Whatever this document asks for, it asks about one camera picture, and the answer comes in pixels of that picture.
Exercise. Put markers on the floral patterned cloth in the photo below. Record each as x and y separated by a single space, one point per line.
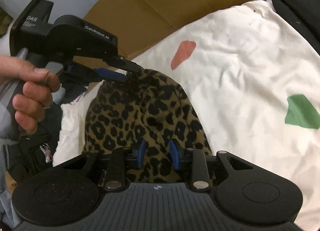
46 153

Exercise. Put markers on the flattened cardboard box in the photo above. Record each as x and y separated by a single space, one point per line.
162 0

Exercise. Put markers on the person's left hand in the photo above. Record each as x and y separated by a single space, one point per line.
35 96

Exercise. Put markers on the light blue garment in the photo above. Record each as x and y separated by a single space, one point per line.
6 203

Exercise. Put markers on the leopard print garment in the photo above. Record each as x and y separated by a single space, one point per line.
140 111

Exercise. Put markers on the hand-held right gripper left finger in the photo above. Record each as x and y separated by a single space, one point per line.
139 154

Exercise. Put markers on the cream bear print blanket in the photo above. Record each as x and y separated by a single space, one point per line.
237 70

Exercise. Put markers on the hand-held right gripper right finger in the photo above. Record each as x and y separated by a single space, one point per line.
176 156

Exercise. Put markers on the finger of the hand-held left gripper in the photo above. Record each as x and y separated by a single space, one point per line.
110 74
125 64

